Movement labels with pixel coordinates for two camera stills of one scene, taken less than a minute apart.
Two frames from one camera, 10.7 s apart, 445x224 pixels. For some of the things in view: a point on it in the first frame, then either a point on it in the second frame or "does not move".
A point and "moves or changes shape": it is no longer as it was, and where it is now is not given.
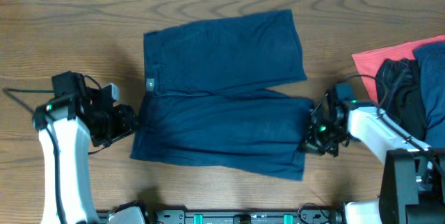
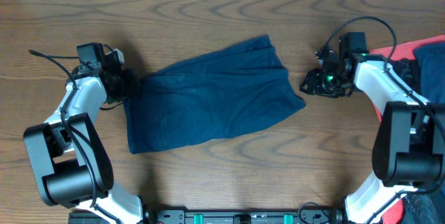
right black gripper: (309, 140) to (316, 77)
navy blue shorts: (206, 103) moves or changes shape
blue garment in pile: (431, 57) does not move
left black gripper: (125, 114) to (133, 87)
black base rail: (218, 216) does not move
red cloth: (367, 61) does not move
